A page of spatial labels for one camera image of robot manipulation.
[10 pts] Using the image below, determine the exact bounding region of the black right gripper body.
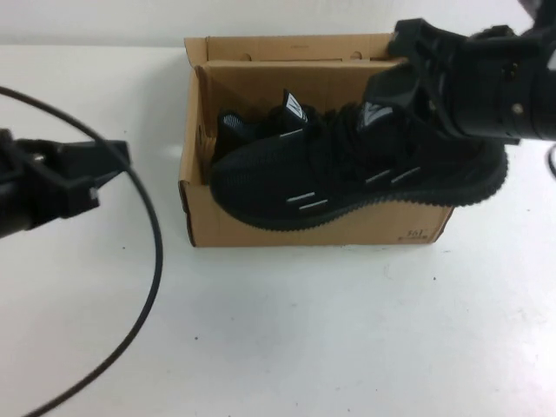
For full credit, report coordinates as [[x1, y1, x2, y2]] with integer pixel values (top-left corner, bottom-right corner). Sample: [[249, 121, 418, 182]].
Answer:
[[416, 24, 536, 142]]

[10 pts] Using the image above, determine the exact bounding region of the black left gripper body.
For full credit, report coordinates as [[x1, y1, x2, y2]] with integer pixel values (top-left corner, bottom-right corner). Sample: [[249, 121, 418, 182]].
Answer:
[[0, 128, 73, 238]]

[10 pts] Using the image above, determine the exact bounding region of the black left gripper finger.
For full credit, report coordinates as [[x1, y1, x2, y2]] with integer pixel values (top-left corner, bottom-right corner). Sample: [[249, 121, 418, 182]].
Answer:
[[41, 169, 103, 220], [54, 139, 132, 183]]

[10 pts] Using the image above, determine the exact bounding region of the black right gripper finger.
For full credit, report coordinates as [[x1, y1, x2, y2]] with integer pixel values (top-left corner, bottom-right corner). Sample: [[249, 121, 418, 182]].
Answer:
[[387, 17, 461, 67], [363, 64, 435, 115]]

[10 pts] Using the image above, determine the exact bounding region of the black knit sneaker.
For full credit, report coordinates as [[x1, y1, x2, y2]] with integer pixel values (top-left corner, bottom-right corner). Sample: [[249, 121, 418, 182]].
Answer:
[[211, 89, 314, 165], [208, 100, 510, 232]]

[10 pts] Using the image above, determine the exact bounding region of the brown cardboard shoe box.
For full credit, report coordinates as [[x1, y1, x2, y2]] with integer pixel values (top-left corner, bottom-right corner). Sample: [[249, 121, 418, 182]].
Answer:
[[178, 34, 457, 249]]

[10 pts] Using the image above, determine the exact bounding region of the black left camera cable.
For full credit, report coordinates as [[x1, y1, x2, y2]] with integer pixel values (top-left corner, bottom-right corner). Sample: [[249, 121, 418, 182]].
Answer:
[[0, 85, 165, 417]]

